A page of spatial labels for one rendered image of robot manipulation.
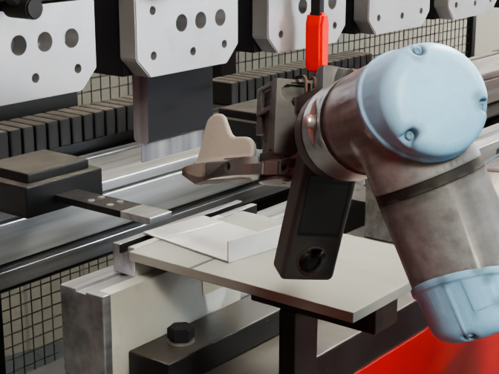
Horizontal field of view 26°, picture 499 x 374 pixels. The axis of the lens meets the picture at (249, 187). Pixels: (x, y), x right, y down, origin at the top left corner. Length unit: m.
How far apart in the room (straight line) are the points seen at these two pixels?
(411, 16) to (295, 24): 0.25
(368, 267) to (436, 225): 0.34
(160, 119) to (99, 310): 0.20
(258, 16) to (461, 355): 0.55
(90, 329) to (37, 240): 0.28
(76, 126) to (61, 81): 0.60
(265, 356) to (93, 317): 0.19
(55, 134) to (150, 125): 0.45
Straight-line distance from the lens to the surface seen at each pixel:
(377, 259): 1.05
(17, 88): 0.91
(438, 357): 1.40
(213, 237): 1.11
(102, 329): 1.06
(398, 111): 0.66
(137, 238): 1.12
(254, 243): 1.05
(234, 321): 1.15
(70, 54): 0.95
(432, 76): 0.68
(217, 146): 0.93
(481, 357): 1.52
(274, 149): 0.86
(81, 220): 1.38
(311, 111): 0.78
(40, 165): 1.28
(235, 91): 1.79
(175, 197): 1.50
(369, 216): 1.52
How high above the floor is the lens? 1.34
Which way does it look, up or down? 15 degrees down
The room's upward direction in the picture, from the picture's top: straight up
